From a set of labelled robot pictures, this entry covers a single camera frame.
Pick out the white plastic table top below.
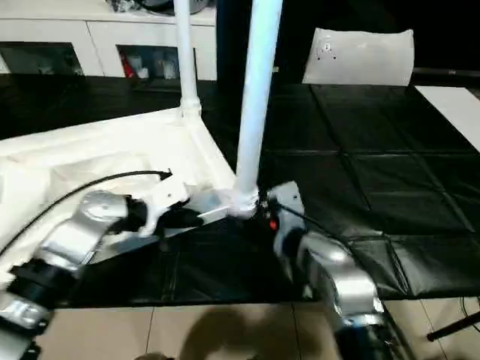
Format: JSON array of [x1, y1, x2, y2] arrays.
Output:
[[0, 106, 260, 287]]

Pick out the red packet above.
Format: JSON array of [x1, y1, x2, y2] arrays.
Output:
[[121, 51, 135, 79]]

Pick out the black tangled items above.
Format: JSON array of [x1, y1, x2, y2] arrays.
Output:
[[106, 0, 143, 13]]

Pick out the white flat board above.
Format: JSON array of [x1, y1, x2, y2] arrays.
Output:
[[413, 84, 480, 154]]

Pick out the white bag with round fitting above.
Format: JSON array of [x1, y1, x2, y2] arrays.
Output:
[[301, 26, 416, 86]]

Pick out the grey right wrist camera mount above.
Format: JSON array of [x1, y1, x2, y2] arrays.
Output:
[[267, 181, 306, 264]]

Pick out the white glass-door cabinet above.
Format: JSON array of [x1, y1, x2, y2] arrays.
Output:
[[0, 0, 219, 83]]

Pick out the black table mat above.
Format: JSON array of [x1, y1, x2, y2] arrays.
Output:
[[0, 72, 480, 305]]

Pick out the black metal stand leg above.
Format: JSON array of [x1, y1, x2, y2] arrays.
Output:
[[426, 310, 480, 343]]

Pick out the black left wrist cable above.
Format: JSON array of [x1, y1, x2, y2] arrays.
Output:
[[0, 169, 174, 260]]

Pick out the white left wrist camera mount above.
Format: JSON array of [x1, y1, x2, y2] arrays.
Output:
[[139, 175, 191, 238]]

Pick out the black box with gold label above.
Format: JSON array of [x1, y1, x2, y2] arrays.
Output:
[[215, 0, 320, 85]]

